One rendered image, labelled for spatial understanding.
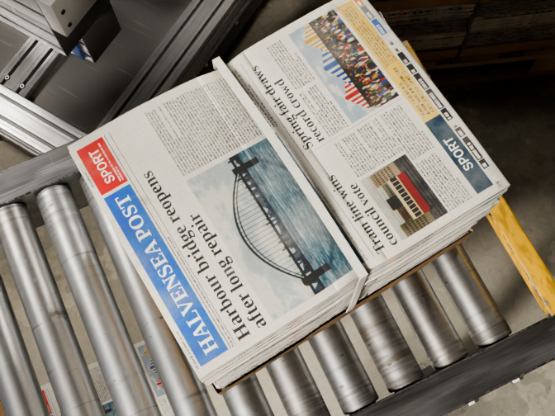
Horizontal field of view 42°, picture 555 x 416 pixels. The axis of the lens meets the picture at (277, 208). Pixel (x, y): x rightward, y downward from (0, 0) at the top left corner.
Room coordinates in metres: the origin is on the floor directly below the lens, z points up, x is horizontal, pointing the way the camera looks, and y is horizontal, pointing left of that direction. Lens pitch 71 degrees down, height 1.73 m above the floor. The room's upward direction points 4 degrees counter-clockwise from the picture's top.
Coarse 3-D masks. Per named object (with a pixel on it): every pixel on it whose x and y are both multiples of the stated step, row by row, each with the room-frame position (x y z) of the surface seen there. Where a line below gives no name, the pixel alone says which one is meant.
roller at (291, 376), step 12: (276, 360) 0.11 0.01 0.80; (288, 360) 0.11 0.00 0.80; (300, 360) 0.11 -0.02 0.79; (276, 372) 0.10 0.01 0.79; (288, 372) 0.10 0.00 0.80; (300, 372) 0.10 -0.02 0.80; (276, 384) 0.09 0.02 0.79; (288, 384) 0.08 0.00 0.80; (300, 384) 0.08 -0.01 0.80; (312, 384) 0.08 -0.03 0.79; (288, 396) 0.07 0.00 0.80; (300, 396) 0.07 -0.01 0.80; (312, 396) 0.07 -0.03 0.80; (288, 408) 0.06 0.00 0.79; (300, 408) 0.05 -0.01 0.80; (312, 408) 0.05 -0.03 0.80; (324, 408) 0.05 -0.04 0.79
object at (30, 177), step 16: (64, 144) 0.43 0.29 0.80; (32, 160) 0.41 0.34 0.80; (48, 160) 0.41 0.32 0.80; (64, 160) 0.41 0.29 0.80; (0, 176) 0.39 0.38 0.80; (16, 176) 0.39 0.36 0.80; (32, 176) 0.39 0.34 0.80; (48, 176) 0.39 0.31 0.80; (64, 176) 0.38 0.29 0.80; (80, 176) 0.39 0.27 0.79; (0, 192) 0.37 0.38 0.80; (16, 192) 0.36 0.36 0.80; (32, 192) 0.36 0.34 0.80; (80, 192) 0.38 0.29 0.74; (32, 208) 0.36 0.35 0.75; (80, 208) 0.38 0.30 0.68
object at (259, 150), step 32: (224, 96) 0.37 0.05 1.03; (256, 96) 0.37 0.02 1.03; (256, 128) 0.33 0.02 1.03; (288, 128) 0.33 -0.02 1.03; (256, 160) 0.29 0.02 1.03; (288, 192) 0.25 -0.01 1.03; (320, 192) 0.25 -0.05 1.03; (320, 224) 0.22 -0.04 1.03; (352, 224) 0.22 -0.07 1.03; (320, 256) 0.19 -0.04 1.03; (384, 256) 0.18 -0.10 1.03; (352, 288) 0.16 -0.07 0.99
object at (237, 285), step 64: (128, 128) 0.34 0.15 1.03; (192, 128) 0.33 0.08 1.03; (128, 192) 0.26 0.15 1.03; (192, 192) 0.26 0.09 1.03; (256, 192) 0.26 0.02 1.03; (192, 256) 0.19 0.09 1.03; (256, 256) 0.19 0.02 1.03; (192, 320) 0.13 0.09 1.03; (256, 320) 0.12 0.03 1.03; (320, 320) 0.15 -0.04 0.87
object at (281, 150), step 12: (216, 60) 0.41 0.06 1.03; (228, 72) 0.40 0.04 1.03; (240, 96) 0.36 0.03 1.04; (252, 108) 0.35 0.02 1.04; (264, 120) 0.33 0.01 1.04; (264, 132) 0.32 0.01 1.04; (276, 144) 0.30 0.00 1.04; (288, 156) 0.29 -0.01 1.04; (288, 168) 0.28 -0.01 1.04; (300, 180) 0.26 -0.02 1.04; (312, 192) 0.25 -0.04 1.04; (312, 204) 0.24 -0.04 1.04; (324, 216) 0.22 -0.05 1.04; (336, 228) 0.21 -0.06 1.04; (336, 240) 0.20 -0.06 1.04; (348, 252) 0.19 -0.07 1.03; (360, 264) 0.17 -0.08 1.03; (360, 276) 0.16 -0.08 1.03
